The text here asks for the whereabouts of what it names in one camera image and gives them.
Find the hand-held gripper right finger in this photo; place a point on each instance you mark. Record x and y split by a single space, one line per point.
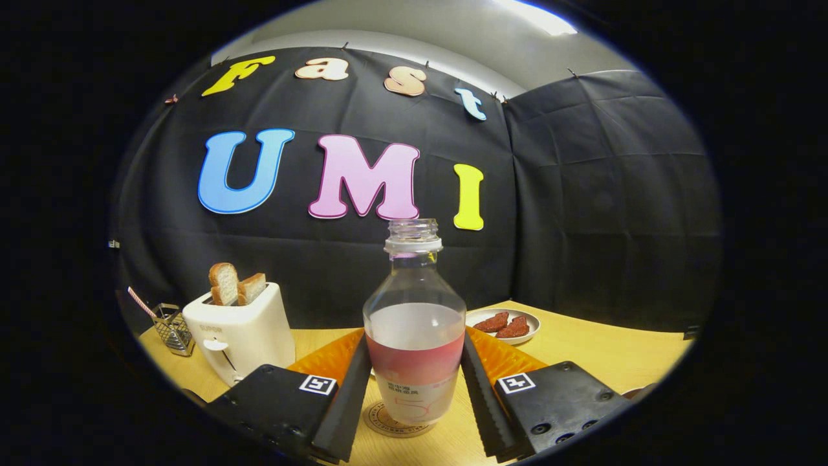
485 408

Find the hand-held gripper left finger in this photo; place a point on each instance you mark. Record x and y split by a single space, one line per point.
346 408

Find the round brown coaster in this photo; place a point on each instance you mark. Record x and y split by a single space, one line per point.
377 417

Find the clear juice bottle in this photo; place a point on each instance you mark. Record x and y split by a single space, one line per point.
414 336

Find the red sausage piece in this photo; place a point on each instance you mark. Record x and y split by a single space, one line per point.
491 322
514 328

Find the round white plate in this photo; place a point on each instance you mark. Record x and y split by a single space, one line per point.
530 323

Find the white toaster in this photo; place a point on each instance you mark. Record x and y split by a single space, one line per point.
246 333

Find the wooden table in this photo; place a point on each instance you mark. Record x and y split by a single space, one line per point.
614 362

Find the toast slice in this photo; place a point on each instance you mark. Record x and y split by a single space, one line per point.
252 288
224 283

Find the black table clamp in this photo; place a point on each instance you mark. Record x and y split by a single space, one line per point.
691 332

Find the pink striped straw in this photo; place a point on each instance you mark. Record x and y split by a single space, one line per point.
141 301

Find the black backdrop cloth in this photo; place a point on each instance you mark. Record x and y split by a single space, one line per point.
582 194

